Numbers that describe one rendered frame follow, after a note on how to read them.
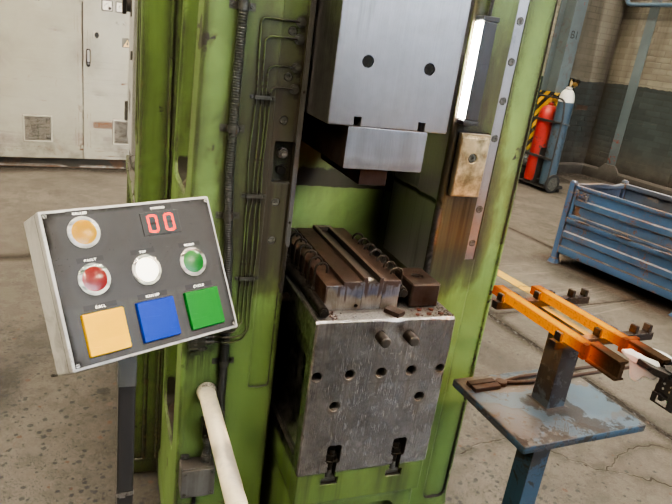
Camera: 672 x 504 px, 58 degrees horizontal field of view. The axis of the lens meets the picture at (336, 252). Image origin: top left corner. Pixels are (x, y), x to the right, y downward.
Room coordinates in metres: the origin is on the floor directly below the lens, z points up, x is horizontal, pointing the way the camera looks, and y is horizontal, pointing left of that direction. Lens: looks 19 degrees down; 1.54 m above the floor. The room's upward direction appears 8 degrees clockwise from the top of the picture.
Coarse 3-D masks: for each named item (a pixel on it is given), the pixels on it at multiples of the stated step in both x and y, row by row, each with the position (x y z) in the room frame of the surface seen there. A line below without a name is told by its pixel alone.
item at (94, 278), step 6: (90, 270) 0.97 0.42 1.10; (96, 270) 0.98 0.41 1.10; (102, 270) 0.99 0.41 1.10; (84, 276) 0.96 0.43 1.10; (90, 276) 0.97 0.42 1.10; (96, 276) 0.97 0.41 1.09; (102, 276) 0.98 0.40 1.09; (84, 282) 0.96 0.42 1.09; (90, 282) 0.96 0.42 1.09; (96, 282) 0.97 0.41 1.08; (102, 282) 0.98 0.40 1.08; (90, 288) 0.96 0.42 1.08; (96, 288) 0.96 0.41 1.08; (102, 288) 0.97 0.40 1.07
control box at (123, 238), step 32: (32, 224) 0.98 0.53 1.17; (64, 224) 0.99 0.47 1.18; (96, 224) 1.02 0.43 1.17; (128, 224) 1.07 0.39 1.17; (160, 224) 1.11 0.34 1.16; (192, 224) 1.16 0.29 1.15; (32, 256) 0.98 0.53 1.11; (64, 256) 0.96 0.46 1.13; (96, 256) 1.00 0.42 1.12; (128, 256) 1.03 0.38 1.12; (160, 256) 1.08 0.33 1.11; (64, 288) 0.93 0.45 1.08; (128, 288) 1.01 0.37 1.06; (160, 288) 1.05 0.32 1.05; (192, 288) 1.09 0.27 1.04; (224, 288) 1.14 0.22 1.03; (64, 320) 0.91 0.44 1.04; (128, 320) 0.98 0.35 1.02; (64, 352) 0.89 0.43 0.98; (128, 352) 0.95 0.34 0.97
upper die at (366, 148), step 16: (304, 112) 1.66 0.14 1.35; (304, 128) 1.64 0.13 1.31; (320, 128) 1.52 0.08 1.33; (336, 128) 1.42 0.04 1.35; (352, 128) 1.36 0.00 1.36; (368, 128) 1.37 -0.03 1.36; (320, 144) 1.51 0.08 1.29; (336, 144) 1.41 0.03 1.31; (352, 144) 1.36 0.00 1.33; (368, 144) 1.37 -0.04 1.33; (384, 144) 1.39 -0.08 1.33; (400, 144) 1.40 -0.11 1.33; (416, 144) 1.42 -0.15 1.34; (336, 160) 1.39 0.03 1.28; (352, 160) 1.36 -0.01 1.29; (368, 160) 1.38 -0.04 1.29; (384, 160) 1.39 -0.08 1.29; (400, 160) 1.41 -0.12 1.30; (416, 160) 1.42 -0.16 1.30
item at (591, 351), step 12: (504, 288) 1.47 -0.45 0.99; (504, 300) 1.44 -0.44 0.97; (516, 300) 1.40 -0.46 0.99; (528, 312) 1.36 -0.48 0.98; (540, 312) 1.34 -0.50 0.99; (540, 324) 1.31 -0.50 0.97; (552, 324) 1.28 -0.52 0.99; (564, 336) 1.24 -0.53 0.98; (576, 336) 1.23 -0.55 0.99; (576, 348) 1.21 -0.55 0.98; (588, 348) 1.18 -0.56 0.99; (600, 348) 1.16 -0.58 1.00; (588, 360) 1.18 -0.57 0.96; (600, 360) 1.16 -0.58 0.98; (612, 360) 1.13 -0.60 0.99; (624, 360) 1.12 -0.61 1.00; (612, 372) 1.13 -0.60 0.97
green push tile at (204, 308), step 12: (204, 288) 1.10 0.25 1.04; (216, 288) 1.12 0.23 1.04; (192, 300) 1.07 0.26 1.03; (204, 300) 1.09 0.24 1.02; (216, 300) 1.11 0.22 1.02; (192, 312) 1.06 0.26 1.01; (204, 312) 1.08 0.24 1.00; (216, 312) 1.09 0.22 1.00; (192, 324) 1.05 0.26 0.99; (204, 324) 1.06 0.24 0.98
